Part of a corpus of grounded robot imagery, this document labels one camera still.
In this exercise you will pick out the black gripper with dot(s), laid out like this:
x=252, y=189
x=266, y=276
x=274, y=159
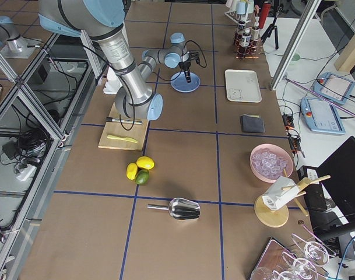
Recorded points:
x=184, y=66

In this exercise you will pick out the light blue plate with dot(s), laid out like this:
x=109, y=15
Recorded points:
x=180, y=84

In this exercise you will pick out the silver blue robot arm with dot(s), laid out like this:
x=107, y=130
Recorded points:
x=12, y=43
x=103, y=21

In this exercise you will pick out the cream rectangular tray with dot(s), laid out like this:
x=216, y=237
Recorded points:
x=242, y=86

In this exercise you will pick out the dark drink bottle front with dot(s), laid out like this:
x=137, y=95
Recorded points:
x=246, y=38

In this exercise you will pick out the dark drink bottle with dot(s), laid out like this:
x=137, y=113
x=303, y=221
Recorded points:
x=241, y=25
x=246, y=38
x=255, y=29

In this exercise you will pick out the dark drink bottle middle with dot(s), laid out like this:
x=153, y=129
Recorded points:
x=241, y=25

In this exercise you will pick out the dark folded cloth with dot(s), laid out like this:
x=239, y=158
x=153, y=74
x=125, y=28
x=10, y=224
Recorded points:
x=252, y=124

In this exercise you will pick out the dark drink bottle back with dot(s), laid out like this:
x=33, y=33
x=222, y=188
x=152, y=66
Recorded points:
x=255, y=29

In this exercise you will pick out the blue plastic cup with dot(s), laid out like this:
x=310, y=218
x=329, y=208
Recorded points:
x=244, y=7

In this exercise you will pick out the wooden cutting board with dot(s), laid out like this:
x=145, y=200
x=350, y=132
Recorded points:
x=138, y=132

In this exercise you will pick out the yellow lemon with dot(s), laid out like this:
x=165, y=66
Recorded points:
x=145, y=162
x=131, y=171

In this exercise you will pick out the red cylinder tube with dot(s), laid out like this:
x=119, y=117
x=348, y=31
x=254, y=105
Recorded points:
x=264, y=13

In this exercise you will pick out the green lime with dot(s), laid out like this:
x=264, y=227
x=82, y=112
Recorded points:
x=142, y=177

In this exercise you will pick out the mint green bowl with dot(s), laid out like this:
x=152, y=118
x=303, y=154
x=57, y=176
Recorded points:
x=295, y=58

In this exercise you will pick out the pink bowl with ice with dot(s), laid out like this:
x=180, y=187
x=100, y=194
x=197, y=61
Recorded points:
x=268, y=162

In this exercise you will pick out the metal scoop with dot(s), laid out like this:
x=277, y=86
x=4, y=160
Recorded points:
x=180, y=209

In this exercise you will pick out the near blue teach pendant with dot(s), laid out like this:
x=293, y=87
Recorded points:
x=321, y=116

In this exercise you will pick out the blue teach pendant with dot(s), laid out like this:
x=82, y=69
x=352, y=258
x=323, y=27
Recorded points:
x=321, y=116
x=334, y=87

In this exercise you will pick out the white paper carton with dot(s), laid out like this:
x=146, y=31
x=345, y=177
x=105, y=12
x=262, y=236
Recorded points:
x=282, y=191

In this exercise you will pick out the far blue teach pendant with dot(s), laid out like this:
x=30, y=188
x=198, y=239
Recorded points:
x=334, y=87

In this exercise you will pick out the wooden stand with round base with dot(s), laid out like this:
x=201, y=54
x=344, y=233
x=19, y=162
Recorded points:
x=278, y=218

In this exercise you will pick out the black monitor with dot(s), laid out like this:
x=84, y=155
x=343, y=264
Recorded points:
x=340, y=166

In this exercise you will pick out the wine glass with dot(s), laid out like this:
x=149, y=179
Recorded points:
x=312, y=248
x=264, y=273
x=302, y=267

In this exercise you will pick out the copper wire bottle rack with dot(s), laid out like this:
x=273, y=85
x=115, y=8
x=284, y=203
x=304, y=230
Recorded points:
x=249, y=52

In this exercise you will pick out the white wire cup basket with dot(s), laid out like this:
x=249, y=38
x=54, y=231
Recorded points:
x=231, y=13

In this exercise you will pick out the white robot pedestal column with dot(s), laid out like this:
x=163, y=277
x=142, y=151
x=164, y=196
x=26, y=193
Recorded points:
x=113, y=81

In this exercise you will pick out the black handled knife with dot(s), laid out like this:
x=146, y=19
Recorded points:
x=124, y=121

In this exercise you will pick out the aluminium frame post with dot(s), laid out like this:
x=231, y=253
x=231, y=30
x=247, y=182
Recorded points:
x=296, y=38

